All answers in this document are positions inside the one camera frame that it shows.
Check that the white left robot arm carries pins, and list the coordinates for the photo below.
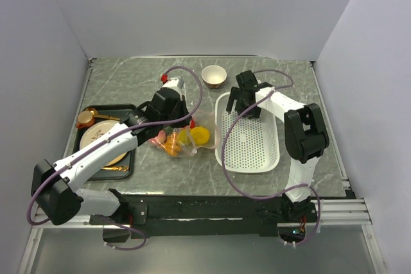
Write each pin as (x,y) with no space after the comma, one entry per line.
(57,187)

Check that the white perforated plastic basket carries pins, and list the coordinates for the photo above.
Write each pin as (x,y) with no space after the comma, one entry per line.
(253,145)

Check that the gold spoon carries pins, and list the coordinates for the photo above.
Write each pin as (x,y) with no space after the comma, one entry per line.
(97,115)

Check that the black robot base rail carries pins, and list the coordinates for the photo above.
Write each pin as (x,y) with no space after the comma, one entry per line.
(161,215)

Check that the pink peach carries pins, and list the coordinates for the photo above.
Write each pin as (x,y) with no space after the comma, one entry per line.
(160,139)

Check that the small brown cup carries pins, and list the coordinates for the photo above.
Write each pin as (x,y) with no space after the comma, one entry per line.
(85,119)

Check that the orange ginger root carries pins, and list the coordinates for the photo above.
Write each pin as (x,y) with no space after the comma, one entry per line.
(171,145)

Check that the white ceramic bowl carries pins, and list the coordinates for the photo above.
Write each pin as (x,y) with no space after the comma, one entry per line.
(214,76)

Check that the gold fork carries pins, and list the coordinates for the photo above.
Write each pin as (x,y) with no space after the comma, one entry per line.
(116,168)

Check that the cream plate with leaf pattern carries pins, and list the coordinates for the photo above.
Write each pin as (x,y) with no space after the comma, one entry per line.
(95,132)

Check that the yellow green starfruit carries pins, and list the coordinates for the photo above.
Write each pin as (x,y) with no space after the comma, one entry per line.
(183,136)

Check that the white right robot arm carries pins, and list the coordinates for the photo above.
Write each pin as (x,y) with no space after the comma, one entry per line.
(305,135)

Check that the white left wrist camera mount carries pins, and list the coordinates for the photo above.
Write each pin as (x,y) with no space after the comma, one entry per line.
(176,83)

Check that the yellow lemon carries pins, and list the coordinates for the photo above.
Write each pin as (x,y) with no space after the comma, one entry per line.
(200,135)

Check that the clear zip top bag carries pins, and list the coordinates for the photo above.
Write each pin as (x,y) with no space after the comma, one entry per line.
(202,118)

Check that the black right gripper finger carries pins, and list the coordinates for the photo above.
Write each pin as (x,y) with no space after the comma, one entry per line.
(233,96)
(242,103)

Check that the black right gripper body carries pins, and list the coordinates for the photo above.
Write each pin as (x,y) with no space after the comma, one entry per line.
(256,112)

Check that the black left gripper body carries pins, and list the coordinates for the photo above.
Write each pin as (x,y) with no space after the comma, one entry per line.
(179,112)

